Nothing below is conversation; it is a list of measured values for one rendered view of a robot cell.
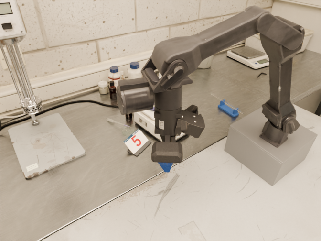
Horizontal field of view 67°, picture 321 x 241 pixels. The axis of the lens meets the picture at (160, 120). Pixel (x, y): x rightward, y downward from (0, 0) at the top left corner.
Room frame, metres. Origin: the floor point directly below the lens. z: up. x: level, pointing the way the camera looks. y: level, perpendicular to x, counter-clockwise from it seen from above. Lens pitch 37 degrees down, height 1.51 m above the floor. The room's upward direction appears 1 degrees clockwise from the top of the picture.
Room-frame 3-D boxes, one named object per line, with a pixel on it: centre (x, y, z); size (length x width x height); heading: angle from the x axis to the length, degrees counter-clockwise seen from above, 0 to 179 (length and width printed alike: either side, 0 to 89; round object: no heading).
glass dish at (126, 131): (0.73, 0.13, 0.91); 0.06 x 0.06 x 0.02
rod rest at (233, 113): (0.90, -0.30, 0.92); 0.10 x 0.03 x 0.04; 34
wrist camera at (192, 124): (0.43, -0.06, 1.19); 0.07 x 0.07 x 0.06; 0
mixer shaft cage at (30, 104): (0.67, 0.43, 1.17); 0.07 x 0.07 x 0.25
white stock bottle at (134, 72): (1.10, 0.13, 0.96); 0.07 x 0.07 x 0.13
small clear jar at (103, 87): (1.04, 0.28, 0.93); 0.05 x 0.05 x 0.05
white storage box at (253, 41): (1.71, -0.80, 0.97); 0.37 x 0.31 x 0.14; 125
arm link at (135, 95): (0.41, 0.02, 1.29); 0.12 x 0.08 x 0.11; 112
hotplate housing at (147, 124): (0.78, 0.00, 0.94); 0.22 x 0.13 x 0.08; 43
